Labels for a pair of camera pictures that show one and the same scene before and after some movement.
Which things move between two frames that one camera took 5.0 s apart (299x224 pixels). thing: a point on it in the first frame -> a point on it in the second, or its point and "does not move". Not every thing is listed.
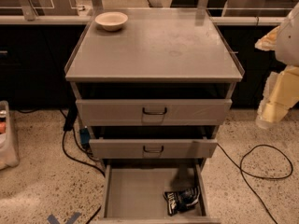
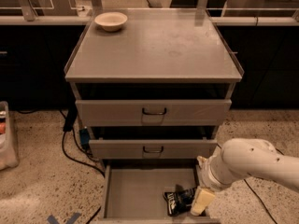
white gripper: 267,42 -> 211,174
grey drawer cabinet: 153,85 does not move
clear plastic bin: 8,157 does not move
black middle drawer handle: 152,151 does not move
